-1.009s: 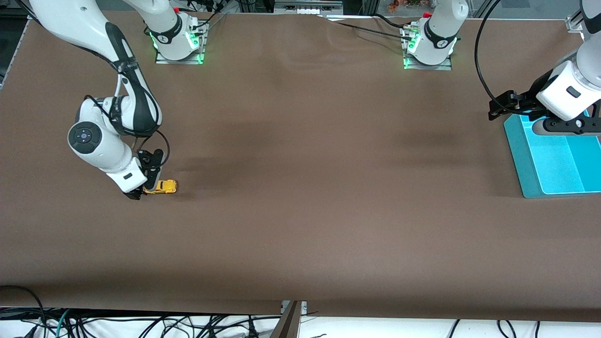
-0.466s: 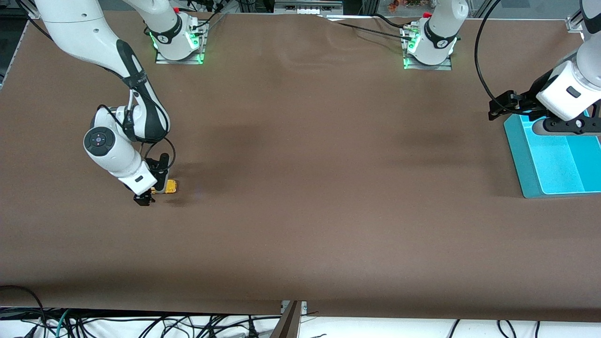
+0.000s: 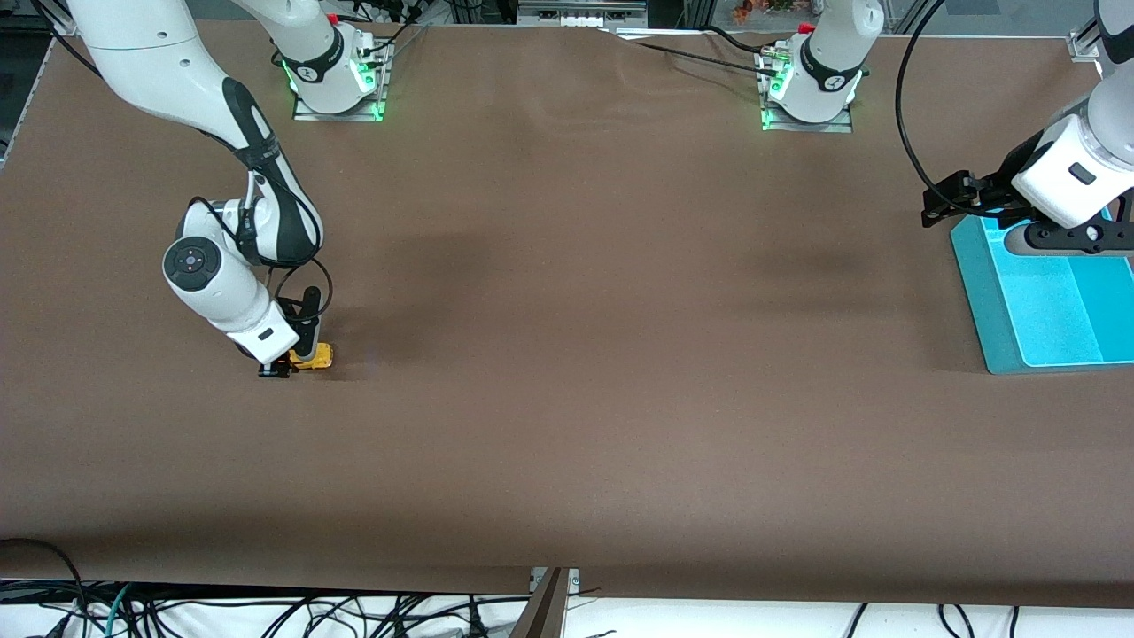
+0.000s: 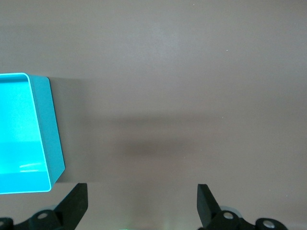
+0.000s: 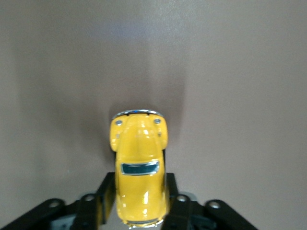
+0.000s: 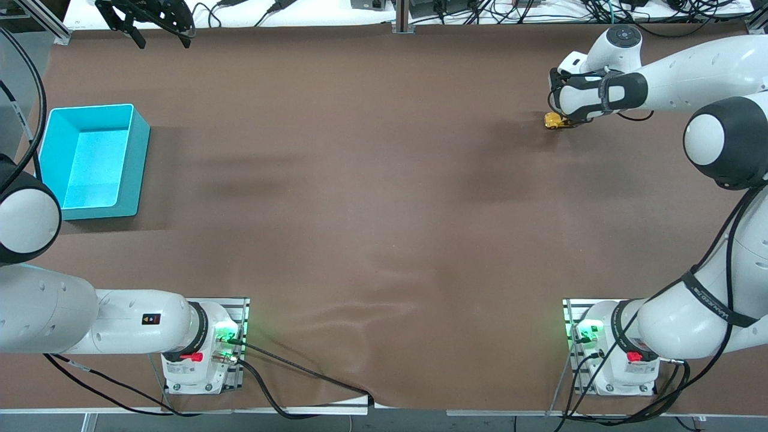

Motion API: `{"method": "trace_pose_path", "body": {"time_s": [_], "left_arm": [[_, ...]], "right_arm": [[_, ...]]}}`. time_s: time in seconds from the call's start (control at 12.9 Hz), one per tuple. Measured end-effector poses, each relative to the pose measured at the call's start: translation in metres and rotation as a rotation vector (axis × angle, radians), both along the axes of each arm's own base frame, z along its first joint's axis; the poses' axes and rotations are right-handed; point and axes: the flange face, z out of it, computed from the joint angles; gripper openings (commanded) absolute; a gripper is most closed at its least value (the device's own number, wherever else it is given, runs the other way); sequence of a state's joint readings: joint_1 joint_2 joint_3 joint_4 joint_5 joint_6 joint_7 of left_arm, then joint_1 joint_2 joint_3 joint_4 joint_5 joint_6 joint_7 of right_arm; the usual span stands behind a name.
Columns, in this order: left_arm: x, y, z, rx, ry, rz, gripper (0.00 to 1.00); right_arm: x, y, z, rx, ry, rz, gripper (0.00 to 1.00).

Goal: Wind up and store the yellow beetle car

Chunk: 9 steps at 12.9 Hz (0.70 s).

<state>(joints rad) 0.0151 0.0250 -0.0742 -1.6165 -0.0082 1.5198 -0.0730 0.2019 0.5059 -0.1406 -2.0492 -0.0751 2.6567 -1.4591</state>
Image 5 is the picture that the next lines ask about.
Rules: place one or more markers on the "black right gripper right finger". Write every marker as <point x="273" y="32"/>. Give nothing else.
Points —
<point x="182" y="213"/>

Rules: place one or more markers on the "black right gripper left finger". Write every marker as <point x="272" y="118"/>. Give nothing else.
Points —
<point x="91" y="210"/>

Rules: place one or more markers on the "yellow beetle toy car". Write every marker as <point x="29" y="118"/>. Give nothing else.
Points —
<point x="140" y="167"/>

